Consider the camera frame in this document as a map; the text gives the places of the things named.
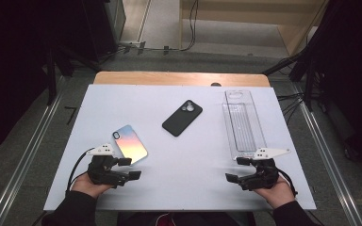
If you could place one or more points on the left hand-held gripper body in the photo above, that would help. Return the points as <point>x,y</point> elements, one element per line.
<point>102,171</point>

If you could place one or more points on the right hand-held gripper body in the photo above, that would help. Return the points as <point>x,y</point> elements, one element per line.
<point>264,175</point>

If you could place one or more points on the iridescent phone case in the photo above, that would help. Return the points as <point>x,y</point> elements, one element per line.
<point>130,144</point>

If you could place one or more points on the clear plastic tray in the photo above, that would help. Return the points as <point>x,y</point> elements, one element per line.
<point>243,125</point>

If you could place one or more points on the black phone case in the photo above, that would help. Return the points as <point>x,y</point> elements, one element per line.
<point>179,121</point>

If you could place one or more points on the person's right hand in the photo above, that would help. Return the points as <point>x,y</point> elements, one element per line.
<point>276,194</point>

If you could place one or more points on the person's left hand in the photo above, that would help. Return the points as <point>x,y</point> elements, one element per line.
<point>86,188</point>

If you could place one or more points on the person's lap dark clothing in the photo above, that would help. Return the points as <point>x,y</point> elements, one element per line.
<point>201,220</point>

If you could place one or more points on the black round table grommet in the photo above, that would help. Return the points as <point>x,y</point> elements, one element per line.
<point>216,84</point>

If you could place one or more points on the wooden table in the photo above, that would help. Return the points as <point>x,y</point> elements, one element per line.
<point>169,78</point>

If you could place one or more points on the black metal stand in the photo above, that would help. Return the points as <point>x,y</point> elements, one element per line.
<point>52,81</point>
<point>283,64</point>

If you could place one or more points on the dark curtain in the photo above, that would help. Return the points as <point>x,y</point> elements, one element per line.
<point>12,78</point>
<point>352,78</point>

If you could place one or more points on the dark cabinet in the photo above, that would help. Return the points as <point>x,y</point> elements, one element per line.
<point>106,28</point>

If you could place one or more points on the light wooden shelf unit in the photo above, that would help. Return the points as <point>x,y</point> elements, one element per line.
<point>248,15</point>

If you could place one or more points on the metal floor rail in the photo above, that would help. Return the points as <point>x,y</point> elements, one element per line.
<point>326,157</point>
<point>29,157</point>

